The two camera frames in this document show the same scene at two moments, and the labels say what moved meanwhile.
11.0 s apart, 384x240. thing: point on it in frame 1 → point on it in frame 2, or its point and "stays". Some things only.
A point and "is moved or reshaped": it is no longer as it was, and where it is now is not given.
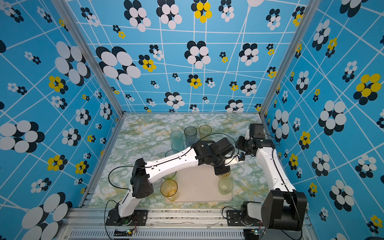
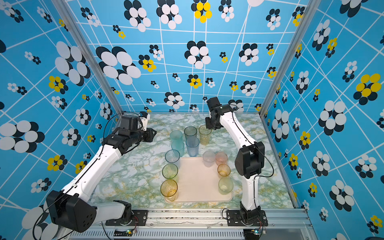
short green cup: x=225 y=185 stays
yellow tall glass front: x=168 y=189 stays
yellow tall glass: x=204 y=130 stays
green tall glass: x=169 y=176 stays
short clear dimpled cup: x=157 y=185 is moved or reshaped
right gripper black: x=239 y=143 → x=208 y=125
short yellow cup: x=226 y=174 stays
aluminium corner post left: x=66 y=13 stays
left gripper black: x=225 y=169 → x=150 y=137
